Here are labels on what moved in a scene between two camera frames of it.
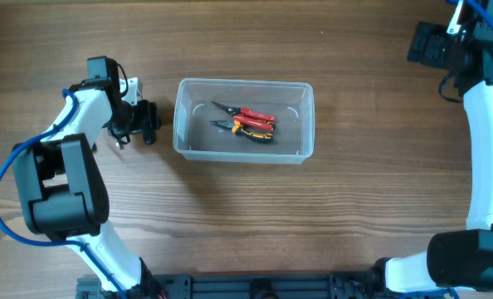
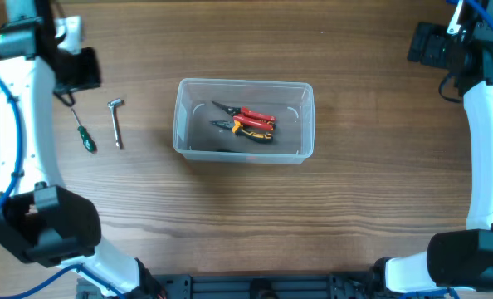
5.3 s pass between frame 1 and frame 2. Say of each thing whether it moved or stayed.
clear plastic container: stayed
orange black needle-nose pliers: stayed
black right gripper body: stayed
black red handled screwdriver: moved
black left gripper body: moved
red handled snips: stayed
